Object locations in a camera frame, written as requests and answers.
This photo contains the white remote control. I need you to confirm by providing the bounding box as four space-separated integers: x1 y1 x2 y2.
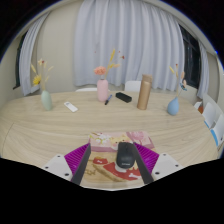
63 101 79 113

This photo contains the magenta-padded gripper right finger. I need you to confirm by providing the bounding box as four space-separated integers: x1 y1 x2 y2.
132 142 183 186

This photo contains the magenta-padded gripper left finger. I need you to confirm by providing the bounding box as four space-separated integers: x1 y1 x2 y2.
42 142 92 186

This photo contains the cartoon-print mouse pad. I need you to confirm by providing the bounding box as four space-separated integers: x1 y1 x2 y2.
82 130 156 184

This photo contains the bronze drink bottle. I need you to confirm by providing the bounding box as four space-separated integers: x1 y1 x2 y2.
136 73 153 111

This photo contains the black computer mouse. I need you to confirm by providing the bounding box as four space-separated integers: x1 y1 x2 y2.
115 141 137 170

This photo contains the pale green vase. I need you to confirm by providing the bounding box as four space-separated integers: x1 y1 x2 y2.
40 90 54 112

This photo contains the pink vase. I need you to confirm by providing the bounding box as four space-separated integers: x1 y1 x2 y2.
96 78 110 103

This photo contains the black oblong case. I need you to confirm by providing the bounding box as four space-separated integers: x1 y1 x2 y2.
115 91 133 104

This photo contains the narrow white curtain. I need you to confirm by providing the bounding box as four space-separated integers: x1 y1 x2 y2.
18 13 49 97
196 41 210 100

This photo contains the white and blue chair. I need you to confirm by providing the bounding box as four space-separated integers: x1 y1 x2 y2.
210 113 224 148
202 101 217 129

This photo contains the beige dried flower bunch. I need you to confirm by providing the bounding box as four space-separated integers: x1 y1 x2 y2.
168 63 188 99

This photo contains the light blue vase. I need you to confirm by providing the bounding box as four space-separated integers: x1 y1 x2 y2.
166 96 180 117

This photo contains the wide white curtain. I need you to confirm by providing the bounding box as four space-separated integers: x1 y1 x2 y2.
73 0 185 93

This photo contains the yellow dried flower bunch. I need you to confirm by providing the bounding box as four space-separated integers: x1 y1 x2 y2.
30 58 54 92

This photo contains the dark marker pen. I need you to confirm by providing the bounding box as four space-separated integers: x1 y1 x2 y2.
104 94 113 106

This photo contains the dark window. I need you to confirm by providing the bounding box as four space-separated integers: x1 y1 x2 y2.
13 33 28 90
179 25 202 89

